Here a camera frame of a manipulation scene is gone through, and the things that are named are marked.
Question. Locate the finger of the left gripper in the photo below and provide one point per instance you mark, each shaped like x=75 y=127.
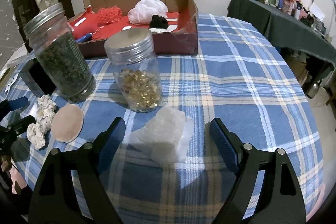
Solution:
x=15 y=125
x=7 y=106

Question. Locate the black fuzzy pom-pom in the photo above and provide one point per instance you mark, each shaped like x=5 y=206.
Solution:
x=158 y=22

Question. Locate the cardboard box with red lining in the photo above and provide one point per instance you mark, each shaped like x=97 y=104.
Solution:
x=173 y=24

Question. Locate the blue plaid tablecloth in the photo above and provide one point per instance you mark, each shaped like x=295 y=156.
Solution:
x=239 y=77

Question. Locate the red fabric pouch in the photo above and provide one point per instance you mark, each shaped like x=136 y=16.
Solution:
x=87 y=23

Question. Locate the small glass jar gold beads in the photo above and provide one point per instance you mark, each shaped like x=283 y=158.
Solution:
x=135 y=68

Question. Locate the white mesh bath loofah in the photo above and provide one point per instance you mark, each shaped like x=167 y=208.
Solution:
x=145 y=9

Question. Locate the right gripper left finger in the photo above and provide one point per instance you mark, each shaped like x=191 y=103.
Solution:
x=69 y=188

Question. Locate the cream knotted rope toy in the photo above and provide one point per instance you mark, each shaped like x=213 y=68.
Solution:
x=43 y=111

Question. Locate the tall jar of dark leaves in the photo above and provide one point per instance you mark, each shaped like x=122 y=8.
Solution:
x=50 y=36

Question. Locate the red foam net ball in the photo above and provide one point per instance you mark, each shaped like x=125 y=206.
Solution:
x=109 y=15

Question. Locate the beige round powder puff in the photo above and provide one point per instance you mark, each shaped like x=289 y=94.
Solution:
x=67 y=123

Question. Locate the white soft cloth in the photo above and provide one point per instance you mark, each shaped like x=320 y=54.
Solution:
x=165 y=138

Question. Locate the dark green covered side table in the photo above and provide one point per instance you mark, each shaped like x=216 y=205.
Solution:
x=282 y=30

